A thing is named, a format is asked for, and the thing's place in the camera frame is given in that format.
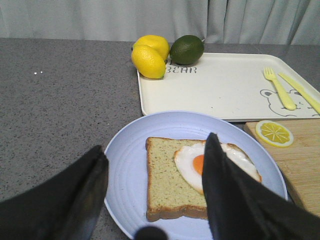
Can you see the fried egg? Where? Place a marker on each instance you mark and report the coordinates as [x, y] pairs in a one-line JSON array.
[[189, 161]]

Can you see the yellow lemon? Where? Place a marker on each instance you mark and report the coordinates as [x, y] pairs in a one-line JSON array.
[[148, 62], [158, 43]]

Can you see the rear yellow lemon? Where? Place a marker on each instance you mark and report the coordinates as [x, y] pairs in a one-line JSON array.
[[158, 43]]

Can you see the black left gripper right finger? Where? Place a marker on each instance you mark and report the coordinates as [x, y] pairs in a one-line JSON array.
[[240, 208]]

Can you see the front yellow lemon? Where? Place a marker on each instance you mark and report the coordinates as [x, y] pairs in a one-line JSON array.
[[148, 62]]

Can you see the green lime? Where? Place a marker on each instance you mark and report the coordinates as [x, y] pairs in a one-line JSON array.
[[186, 50]]

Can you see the grey curtain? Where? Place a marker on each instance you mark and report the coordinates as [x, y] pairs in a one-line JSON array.
[[279, 22]]

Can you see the wooden cutting board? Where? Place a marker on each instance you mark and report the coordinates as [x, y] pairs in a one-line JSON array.
[[300, 162]]

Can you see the bottom bread slice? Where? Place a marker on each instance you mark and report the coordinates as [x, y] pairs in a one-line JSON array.
[[169, 196]]

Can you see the light blue round plate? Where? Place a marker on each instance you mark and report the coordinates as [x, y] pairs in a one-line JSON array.
[[126, 197]]

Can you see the yellow plastic fork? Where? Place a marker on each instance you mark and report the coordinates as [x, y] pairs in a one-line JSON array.
[[287, 102]]

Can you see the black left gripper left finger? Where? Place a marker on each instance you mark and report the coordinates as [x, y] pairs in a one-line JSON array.
[[65, 207]]

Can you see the white bear tray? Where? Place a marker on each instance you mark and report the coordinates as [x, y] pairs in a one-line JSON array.
[[228, 86]]

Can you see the lemon slice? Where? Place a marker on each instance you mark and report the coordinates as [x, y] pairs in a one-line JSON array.
[[274, 133]]

